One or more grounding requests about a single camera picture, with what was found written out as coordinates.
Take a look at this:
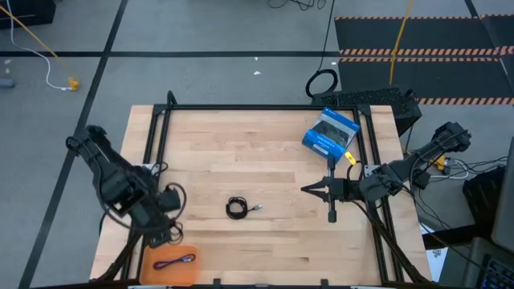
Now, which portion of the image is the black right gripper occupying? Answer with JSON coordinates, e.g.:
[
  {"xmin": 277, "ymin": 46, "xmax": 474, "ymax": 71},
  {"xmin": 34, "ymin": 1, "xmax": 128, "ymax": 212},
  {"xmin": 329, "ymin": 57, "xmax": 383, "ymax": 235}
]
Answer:
[{"xmin": 300, "ymin": 155, "xmax": 362, "ymax": 224}]

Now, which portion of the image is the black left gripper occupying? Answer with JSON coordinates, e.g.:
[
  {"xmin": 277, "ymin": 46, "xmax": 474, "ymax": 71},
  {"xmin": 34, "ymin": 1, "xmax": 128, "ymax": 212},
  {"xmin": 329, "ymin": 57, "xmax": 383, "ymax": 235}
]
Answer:
[{"xmin": 128, "ymin": 200, "xmax": 180, "ymax": 248}]

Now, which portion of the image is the black USB-C cable bundle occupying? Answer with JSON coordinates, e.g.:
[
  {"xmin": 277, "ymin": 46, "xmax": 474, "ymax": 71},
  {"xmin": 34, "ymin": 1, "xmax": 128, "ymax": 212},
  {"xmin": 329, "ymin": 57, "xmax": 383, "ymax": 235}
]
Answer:
[{"xmin": 166, "ymin": 220, "xmax": 186, "ymax": 245}]

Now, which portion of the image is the purple braided USB-C cable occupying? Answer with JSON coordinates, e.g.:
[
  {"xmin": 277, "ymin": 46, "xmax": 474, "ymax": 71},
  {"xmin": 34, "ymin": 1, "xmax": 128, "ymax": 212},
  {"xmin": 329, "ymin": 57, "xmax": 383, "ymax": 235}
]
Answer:
[{"xmin": 152, "ymin": 253, "xmax": 197, "ymax": 271}]

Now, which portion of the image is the black cable silver plug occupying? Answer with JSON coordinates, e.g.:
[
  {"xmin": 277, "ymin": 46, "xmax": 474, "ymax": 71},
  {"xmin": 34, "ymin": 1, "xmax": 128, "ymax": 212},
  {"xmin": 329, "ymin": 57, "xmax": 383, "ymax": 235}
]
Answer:
[{"xmin": 225, "ymin": 196, "xmax": 264, "ymax": 221}]

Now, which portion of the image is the orange plastic tray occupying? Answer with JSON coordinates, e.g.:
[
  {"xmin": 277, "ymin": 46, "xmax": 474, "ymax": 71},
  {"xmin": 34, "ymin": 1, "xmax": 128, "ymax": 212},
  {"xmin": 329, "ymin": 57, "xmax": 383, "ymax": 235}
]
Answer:
[{"xmin": 139, "ymin": 244, "xmax": 201, "ymax": 287}]

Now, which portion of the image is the blue cardboard box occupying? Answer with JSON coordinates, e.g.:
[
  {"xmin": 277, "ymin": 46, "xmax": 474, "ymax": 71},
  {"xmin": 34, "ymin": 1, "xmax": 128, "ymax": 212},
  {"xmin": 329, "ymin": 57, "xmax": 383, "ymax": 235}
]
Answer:
[{"xmin": 301, "ymin": 107, "xmax": 361, "ymax": 164}]

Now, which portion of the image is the black keyboard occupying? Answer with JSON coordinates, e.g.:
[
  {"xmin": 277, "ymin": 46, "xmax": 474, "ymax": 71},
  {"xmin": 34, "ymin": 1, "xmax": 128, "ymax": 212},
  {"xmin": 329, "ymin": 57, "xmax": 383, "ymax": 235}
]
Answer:
[
  {"xmin": 479, "ymin": 255, "xmax": 514, "ymax": 289},
  {"xmin": 311, "ymin": 86, "xmax": 423, "ymax": 136}
]

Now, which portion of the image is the white paper sheet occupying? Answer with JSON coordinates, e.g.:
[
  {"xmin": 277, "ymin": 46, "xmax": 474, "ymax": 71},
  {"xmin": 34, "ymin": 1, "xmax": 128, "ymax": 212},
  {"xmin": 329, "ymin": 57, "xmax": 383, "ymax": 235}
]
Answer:
[{"xmin": 419, "ymin": 222, "xmax": 447, "ymax": 283}]

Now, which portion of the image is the black box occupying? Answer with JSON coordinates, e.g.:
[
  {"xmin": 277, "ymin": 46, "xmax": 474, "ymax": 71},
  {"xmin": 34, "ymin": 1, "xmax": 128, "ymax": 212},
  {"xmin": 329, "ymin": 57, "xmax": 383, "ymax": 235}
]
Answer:
[{"xmin": 461, "ymin": 165, "xmax": 508, "ymax": 232}]

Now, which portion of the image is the black hazard striped mat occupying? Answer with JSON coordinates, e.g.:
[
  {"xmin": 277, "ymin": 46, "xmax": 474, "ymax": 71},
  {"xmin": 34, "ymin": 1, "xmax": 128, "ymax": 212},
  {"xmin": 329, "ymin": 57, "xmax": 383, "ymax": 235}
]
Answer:
[{"xmin": 334, "ymin": 14, "xmax": 514, "ymax": 106}]

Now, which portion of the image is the grey monitor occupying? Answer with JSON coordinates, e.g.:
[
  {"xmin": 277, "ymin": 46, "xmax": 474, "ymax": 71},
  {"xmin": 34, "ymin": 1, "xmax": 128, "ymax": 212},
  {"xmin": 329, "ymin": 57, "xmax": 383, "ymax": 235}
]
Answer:
[{"xmin": 490, "ymin": 136, "xmax": 514, "ymax": 254}]

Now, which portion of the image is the black cabinet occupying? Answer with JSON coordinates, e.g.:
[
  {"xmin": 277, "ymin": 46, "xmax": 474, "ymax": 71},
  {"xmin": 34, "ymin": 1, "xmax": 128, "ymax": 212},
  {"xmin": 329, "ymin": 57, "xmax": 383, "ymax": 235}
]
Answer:
[{"xmin": 0, "ymin": 0, "xmax": 57, "ymax": 30}]

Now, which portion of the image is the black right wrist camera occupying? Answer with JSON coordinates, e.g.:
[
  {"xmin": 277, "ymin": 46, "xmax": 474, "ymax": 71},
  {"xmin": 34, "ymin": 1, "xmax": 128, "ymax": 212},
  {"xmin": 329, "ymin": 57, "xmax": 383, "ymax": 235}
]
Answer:
[{"xmin": 345, "ymin": 180, "xmax": 365, "ymax": 201}]

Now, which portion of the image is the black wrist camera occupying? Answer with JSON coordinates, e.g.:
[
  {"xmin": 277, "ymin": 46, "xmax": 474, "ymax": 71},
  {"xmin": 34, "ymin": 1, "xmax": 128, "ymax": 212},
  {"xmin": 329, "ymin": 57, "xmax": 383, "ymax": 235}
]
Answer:
[
  {"xmin": 159, "ymin": 187, "xmax": 182, "ymax": 213},
  {"xmin": 345, "ymin": 180, "xmax": 365, "ymax": 201}
]

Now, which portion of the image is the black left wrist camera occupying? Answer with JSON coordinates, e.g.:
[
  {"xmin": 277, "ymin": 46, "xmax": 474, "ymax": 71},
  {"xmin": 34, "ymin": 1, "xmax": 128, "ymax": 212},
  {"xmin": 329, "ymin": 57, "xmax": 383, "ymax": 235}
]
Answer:
[{"xmin": 159, "ymin": 187, "xmax": 182, "ymax": 213}]

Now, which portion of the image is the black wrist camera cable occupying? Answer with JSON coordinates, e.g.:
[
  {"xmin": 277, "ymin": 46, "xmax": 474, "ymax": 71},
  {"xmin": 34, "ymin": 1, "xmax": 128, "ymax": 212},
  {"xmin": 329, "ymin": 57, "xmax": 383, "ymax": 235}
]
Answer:
[{"xmin": 165, "ymin": 181, "xmax": 189, "ymax": 228}]

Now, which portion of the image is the black table frame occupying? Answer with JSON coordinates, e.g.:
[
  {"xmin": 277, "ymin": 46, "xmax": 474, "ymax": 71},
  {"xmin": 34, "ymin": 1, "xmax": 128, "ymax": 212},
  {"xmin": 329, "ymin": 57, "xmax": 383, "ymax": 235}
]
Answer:
[{"xmin": 90, "ymin": 90, "xmax": 433, "ymax": 289}]

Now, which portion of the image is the black hanging cable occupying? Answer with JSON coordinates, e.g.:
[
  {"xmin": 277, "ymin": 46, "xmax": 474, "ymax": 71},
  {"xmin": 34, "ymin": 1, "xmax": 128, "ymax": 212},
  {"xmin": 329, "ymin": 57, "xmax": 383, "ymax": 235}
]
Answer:
[{"xmin": 304, "ymin": 0, "xmax": 340, "ymax": 99}]

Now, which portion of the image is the yellow hanging cable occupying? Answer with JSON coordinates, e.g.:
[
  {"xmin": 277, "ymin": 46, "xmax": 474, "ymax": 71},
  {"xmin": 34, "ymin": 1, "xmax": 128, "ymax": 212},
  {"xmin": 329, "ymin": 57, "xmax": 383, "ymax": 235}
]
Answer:
[{"xmin": 388, "ymin": 0, "xmax": 415, "ymax": 86}]

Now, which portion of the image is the yellow extension cord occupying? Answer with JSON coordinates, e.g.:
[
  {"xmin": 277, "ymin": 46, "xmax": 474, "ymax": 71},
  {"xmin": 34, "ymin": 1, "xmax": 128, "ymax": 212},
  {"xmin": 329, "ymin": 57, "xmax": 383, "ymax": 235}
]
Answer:
[{"xmin": 0, "ymin": 3, "xmax": 80, "ymax": 92}]

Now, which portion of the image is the white floor cable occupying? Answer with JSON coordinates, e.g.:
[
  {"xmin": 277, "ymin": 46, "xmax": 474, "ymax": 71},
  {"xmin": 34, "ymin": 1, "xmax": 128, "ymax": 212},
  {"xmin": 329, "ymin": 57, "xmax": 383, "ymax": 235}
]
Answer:
[{"xmin": 6, "ymin": 0, "xmax": 69, "ymax": 92}]

